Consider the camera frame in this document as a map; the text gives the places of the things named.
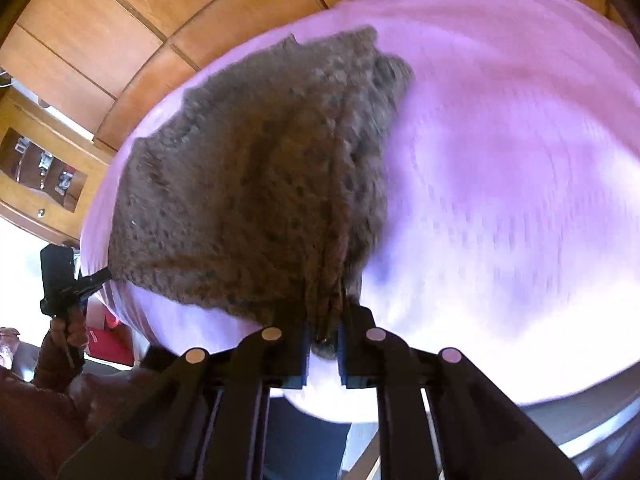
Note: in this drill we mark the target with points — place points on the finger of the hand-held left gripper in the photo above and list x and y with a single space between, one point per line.
96 280

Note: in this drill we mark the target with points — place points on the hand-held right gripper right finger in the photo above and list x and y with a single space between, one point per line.
343 355

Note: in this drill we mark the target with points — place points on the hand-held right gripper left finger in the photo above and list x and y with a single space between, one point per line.
301 355

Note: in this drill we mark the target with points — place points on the brown knitted garment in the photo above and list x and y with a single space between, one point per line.
250 170

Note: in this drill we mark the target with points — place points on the person's left forearm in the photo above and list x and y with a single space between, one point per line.
45 410

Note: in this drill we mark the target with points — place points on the person's left hand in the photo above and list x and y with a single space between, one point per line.
70 332

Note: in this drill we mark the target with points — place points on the red box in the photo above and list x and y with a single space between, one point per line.
107 345

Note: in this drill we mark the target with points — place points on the person's dark pants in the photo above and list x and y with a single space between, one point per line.
305 440

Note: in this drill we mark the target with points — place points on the wooden cabinet with glass door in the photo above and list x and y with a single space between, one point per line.
20 110

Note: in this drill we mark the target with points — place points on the wooden panelled headboard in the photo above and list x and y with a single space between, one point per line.
150 25

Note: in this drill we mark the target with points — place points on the grey bed frame rail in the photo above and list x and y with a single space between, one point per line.
590 410

